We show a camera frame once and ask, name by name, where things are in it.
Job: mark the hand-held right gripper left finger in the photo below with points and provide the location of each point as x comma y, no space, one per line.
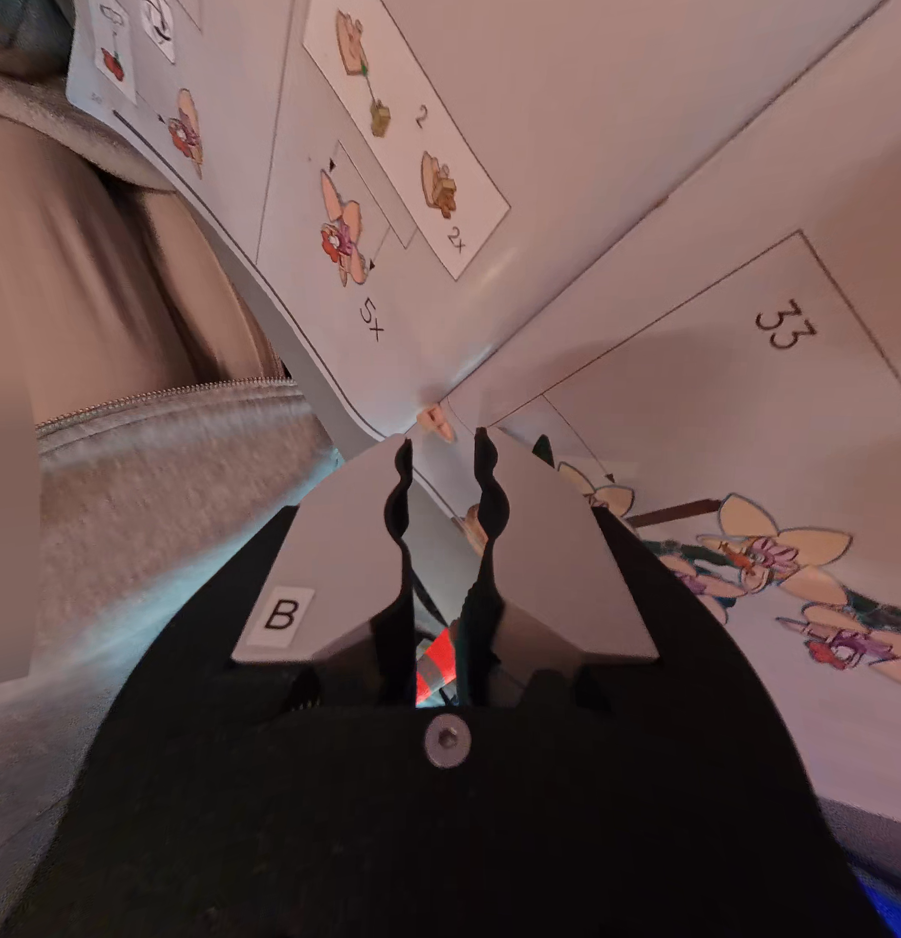
333,542

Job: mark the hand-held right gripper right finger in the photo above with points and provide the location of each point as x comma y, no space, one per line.
560,571

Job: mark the red object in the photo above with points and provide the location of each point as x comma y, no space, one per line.
430,663

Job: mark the small peach brick piece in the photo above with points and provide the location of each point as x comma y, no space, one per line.
436,423

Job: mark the person's grey zip hoodie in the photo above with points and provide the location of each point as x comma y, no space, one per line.
165,513

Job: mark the pale desk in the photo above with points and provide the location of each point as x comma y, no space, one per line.
861,828

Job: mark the person's beige shirt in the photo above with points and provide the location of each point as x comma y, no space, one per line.
91,293

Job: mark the open flower instruction booklet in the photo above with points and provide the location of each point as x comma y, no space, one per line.
604,146

